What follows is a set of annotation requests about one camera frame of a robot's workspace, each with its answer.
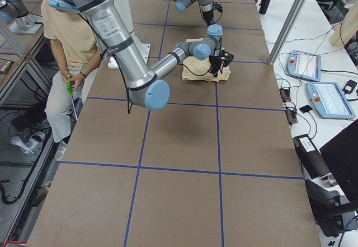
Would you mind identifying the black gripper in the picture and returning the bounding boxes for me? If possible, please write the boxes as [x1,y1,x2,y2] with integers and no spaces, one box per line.
[201,4,215,26]
[209,55,223,77]

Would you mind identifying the cream long-sleeve printed shirt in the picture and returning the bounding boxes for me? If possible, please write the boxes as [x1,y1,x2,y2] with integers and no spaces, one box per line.
[182,38,231,82]

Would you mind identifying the black water bottle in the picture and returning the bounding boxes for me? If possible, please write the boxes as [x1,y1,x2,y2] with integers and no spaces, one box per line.
[258,0,271,15]

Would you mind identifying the far teach pendant tablet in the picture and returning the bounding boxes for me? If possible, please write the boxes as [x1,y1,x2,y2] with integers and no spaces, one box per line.
[286,50,321,82]

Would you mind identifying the teach pendant tablet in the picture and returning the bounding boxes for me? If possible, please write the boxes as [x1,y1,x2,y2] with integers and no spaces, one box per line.
[286,50,321,82]
[306,82,356,119]

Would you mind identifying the near teach pendant tablet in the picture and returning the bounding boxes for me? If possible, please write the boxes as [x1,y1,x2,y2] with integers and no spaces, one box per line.
[306,82,356,119]

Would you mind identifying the person in beige shirt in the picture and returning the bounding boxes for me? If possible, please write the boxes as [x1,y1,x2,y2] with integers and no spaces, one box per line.
[41,0,101,161]

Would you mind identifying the black monitor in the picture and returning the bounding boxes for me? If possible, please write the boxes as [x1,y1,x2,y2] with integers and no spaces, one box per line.
[320,121,357,202]

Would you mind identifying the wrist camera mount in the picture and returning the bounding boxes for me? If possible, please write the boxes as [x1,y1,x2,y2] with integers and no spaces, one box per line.
[220,49,234,67]

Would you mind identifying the aluminium frame post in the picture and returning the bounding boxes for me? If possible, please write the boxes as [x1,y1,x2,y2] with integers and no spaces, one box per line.
[267,0,306,66]

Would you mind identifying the green handled grabber tool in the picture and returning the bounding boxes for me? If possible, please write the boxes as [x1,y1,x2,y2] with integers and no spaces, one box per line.
[65,74,79,123]

